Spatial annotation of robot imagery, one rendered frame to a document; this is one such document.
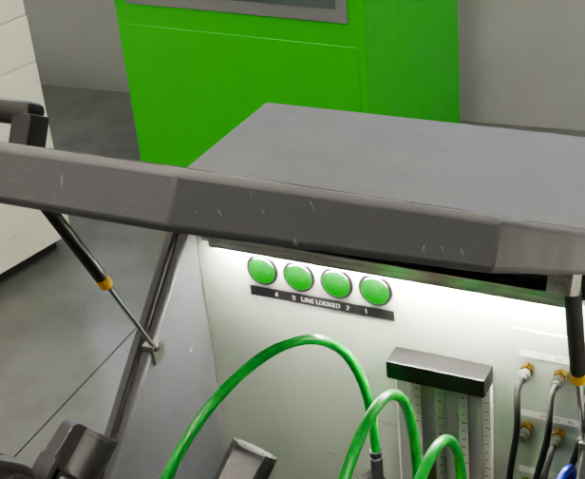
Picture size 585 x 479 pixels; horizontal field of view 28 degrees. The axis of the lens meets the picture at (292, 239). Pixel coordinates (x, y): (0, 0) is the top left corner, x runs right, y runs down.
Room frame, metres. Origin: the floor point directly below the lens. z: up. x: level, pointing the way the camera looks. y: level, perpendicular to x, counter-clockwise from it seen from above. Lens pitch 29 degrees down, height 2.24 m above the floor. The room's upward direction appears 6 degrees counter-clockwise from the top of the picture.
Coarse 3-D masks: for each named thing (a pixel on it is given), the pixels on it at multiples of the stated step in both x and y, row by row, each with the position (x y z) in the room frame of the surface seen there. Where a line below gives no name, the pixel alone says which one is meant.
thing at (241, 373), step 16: (304, 336) 1.24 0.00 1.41; (320, 336) 1.26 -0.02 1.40; (272, 352) 1.20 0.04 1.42; (336, 352) 1.27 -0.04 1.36; (240, 368) 1.18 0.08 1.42; (352, 368) 1.29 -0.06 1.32; (224, 384) 1.16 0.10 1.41; (208, 400) 1.15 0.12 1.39; (368, 400) 1.30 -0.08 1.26; (208, 416) 1.14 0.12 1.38; (192, 432) 1.12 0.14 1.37; (176, 448) 1.12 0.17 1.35; (176, 464) 1.10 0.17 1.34
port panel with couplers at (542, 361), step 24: (528, 336) 1.28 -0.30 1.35; (552, 336) 1.26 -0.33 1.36; (528, 360) 1.28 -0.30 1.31; (552, 360) 1.26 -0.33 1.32; (528, 384) 1.28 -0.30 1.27; (552, 384) 1.23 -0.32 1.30; (528, 408) 1.28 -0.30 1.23; (576, 408) 1.25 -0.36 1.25; (528, 432) 1.26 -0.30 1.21; (552, 432) 1.26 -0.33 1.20; (576, 432) 1.25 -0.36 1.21; (528, 456) 1.28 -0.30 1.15
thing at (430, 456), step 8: (440, 440) 1.09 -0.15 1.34; (448, 440) 1.11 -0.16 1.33; (456, 440) 1.13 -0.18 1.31; (432, 448) 1.08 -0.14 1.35; (440, 448) 1.08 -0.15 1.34; (448, 448) 1.14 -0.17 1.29; (456, 448) 1.13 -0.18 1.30; (424, 456) 1.07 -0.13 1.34; (432, 456) 1.07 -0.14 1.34; (456, 456) 1.14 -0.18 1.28; (424, 464) 1.05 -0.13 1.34; (432, 464) 1.06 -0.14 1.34; (456, 464) 1.15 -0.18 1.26; (464, 464) 1.15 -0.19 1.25; (416, 472) 1.05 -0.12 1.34; (424, 472) 1.04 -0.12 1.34; (456, 472) 1.15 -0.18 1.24; (464, 472) 1.15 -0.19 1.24
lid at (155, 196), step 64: (0, 192) 0.64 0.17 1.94; (64, 192) 0.62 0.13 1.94; (128, 192) 0.60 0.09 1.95; (192, 192) 0.59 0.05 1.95; (256, 192) 0.60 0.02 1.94; (320, 192) 0.61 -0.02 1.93; (384, 256) 0.61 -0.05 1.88; (448, 256) 0.62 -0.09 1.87; (512, 256) 0.66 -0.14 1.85; (576, 256) 0.81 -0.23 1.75
